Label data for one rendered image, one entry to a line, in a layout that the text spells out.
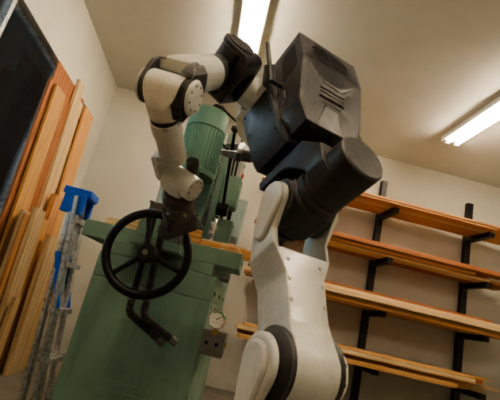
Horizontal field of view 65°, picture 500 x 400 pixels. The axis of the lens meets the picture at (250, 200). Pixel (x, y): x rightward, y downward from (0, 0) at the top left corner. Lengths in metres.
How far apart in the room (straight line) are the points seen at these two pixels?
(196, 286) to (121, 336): 0.30
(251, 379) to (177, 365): 0.71
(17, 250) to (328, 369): 2.35
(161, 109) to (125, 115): 3.65
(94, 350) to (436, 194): 4.07
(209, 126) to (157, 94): 0.86
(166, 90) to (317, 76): 0.39
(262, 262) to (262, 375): 0.24
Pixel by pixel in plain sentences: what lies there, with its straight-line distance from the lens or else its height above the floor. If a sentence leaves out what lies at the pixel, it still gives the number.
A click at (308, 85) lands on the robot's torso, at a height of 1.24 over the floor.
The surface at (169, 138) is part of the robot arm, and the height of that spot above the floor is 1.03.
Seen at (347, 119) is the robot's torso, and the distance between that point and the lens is 1.03.
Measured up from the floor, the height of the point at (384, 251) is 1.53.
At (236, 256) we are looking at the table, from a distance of 1.45.
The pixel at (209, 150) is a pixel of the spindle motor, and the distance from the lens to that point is 1.68.
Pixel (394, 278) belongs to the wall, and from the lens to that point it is 4.46.
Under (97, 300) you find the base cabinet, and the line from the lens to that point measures 1.53.
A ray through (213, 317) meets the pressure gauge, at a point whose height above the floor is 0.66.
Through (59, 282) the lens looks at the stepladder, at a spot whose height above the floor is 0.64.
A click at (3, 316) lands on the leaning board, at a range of 2.88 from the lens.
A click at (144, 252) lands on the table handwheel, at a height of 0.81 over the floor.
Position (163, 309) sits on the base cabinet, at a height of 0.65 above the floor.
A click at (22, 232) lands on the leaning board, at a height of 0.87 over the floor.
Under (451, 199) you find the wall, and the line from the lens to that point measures 4.97.
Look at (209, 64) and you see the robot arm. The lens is 0.97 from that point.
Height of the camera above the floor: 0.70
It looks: 16 degrees up
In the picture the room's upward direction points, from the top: 13 degrees clockwise
